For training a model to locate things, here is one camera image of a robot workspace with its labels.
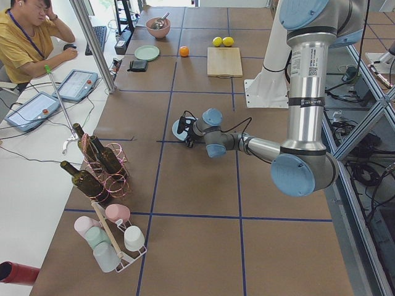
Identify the white plastic cup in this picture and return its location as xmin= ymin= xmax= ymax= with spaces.
xmin=123 ymin=226 xmax=145 ymax=252

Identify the light green plate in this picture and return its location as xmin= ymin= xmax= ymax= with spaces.
xmin=134 ymin=45 xmax=160 ymax=62

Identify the yellow lemon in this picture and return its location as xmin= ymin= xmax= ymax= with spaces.
xmin=212 ymin=36 xmax=223 ymax=47
xmin=222 ymin=36 xmax=235 ymax=47

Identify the dark green wine bottle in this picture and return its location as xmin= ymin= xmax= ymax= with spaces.
xmin=60 ymin=160 xmax=108 ymax=202

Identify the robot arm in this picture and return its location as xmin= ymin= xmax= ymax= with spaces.
xmin=172 ymin=1 xmax=368 ymax=197

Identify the far teach pendant tablet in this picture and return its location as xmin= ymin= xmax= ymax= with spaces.
xmin=57 ymin=69 xmax=98 ymax=102

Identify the lower yellow lemon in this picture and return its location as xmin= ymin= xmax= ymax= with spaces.
xmin=222 ymin=36 xmax=235 ymax=47

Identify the grey blue plastic cup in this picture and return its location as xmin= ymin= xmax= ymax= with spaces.
xmin=93 ymin=242 xmax=121 ymax=273

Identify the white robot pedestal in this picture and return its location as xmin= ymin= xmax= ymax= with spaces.
xmin=244 ymin=1 xmax=291 ymax=109

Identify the black computer mouse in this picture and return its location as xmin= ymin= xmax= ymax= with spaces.
xmin=63 ymin=44 xmax=77 ymax=51

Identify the black keyboard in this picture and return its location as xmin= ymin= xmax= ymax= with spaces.
xmin=85 ymin=25 xmax=108 ymax=57

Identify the aluminium frame post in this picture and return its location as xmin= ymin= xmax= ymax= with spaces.
xmin=69 ymin=0 xmax=115 ymax=94

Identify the near teach pendant tablet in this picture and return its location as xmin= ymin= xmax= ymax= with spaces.
xmin=5 ymin=92 xmax=60 ymax=132

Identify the teach pendant tablet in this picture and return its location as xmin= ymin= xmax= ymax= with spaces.
xmin=5 ymin=92 xmax=60 ymax=132
xmin=57 ymin=69 xmax=98 ymax=102

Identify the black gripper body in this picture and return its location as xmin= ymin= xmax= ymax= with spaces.
xmin=184 ymin=119 xmax=198 ymax=147

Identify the steel ice scoop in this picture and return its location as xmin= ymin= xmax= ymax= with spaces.
xmin=151 ymin=12 xmax=170 ymax=30

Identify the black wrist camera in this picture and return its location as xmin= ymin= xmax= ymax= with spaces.
xmin=177 ymin=113 xmax=188 ymax=134

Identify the orange mandarin fruit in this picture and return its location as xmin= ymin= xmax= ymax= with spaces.
xmin=179 ymin=46 xmax=189 ymax=57

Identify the red tube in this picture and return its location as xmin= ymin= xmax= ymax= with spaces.
xmin=1 ymin=261 xmax=40 ymax=286

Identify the pale pink plastic cup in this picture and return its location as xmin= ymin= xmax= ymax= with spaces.
xmin=74 ymin=216 xmax=101 ymax=238

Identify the bamboo cutting board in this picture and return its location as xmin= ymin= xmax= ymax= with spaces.
xmin=207 ymin=47 xmax=243 ymax=78

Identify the upper yellow lemon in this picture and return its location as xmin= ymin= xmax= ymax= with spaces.
xmin=212 ymin=36 xmax=223 ymax=47

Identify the copper wire bottle rack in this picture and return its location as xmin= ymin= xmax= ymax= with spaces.
xmin=83 ymin=142 xmax=131 ymax=200

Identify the folded grey cloth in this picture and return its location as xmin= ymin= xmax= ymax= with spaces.
xmin=127 ymin=60 xmax=148 ymax=72

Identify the green plastic cup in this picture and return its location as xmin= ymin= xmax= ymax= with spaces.
xmin=84 ymin=226 xmax=111 ymax=250

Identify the seated person yellow shirt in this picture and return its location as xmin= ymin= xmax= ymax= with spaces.
xmin=1 ymin=0 xmax=78 ymax=84

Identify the light blue plate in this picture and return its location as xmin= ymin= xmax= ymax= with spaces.
xmin=172 ymin=115 xmax=200 ymax=144

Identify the pink bowl with ice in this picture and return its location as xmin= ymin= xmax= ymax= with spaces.
xmin=146 ymin=17 xmax=170 ymax=39

